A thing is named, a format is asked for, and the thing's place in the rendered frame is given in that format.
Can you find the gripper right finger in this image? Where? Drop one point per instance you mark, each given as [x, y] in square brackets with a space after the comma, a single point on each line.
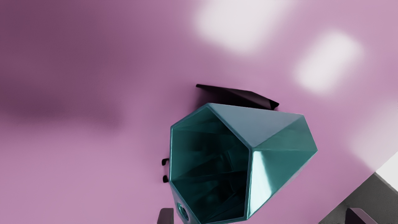
[357, 217]

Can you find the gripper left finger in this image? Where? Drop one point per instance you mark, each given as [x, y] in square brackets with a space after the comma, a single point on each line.
[165, 217]

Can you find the teal faceted mug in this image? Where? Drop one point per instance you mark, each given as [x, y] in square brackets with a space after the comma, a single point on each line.
[273, 146]

